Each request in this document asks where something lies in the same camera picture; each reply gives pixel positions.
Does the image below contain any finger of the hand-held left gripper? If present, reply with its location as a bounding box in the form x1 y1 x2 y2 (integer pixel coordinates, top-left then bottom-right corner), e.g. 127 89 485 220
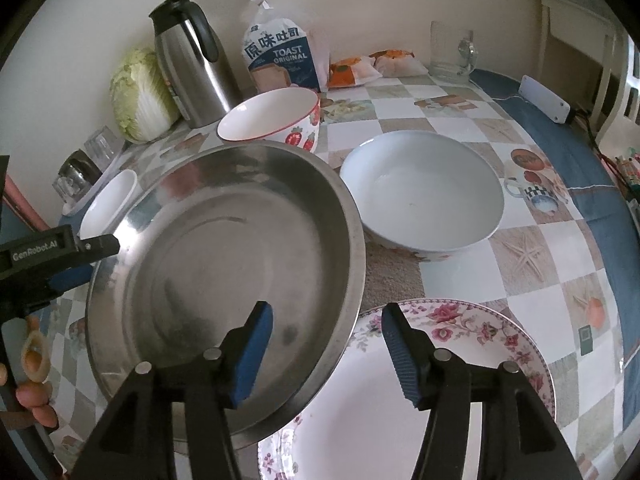
47 263 94 297
75 234 122 267

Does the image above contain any orange snack packet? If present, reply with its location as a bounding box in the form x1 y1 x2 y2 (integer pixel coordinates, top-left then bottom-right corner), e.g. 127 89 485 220
327 57 382 88
370 49 430 78

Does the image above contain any floral rimmed plate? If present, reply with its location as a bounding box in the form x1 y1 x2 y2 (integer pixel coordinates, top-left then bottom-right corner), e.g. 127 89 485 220
257 298 556 480

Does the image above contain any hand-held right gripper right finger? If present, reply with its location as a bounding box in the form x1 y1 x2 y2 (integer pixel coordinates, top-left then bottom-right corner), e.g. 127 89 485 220
381 302 583 480

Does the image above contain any stainless steel thermos jug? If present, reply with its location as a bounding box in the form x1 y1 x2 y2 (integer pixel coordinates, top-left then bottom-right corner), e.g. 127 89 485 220
149 0 245 129

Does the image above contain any white wooden chair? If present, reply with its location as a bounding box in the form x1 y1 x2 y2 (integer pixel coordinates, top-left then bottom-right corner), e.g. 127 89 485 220
587 30 640 146

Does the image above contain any colourful small box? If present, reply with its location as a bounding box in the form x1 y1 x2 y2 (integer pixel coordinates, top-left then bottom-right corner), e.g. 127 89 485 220
614 149 640 188

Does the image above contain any black power cable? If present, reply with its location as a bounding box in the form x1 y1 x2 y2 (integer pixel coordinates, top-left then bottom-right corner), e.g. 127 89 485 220
570 105 608 161

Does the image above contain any white power strip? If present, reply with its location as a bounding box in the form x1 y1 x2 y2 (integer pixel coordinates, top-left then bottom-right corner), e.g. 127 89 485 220
518 74 572 123

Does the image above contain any napa cabbage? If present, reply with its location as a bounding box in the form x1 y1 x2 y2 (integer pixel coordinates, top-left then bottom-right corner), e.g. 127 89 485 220
109 47 181 143

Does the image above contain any bagged toast loaf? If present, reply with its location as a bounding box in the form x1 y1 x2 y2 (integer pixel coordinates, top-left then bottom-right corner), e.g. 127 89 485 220
223 0 323 95

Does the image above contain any clear drinking glass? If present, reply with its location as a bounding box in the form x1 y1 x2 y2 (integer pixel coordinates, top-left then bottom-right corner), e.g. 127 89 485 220
52 152 103 206
85 127 123 163

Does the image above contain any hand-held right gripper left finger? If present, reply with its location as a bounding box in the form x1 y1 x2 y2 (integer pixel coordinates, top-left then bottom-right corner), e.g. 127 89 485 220
70 301 275 480

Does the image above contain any small white square dish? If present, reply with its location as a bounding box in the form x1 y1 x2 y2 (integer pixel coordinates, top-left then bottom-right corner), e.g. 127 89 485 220
79 169 138 241

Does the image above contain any strawberry print bowl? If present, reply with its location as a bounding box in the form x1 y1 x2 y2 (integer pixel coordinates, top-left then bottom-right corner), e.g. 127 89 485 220
216 87 322 153

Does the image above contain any stainless steel basin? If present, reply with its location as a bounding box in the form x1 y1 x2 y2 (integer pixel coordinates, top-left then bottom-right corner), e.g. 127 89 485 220
85 140 368 451

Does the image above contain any white tray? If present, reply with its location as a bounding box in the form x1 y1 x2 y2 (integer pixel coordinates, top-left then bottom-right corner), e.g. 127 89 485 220
60 150 126 216

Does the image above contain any large white bowl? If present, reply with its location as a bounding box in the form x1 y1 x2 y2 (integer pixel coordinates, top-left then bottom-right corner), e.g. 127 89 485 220
340 130 506 263

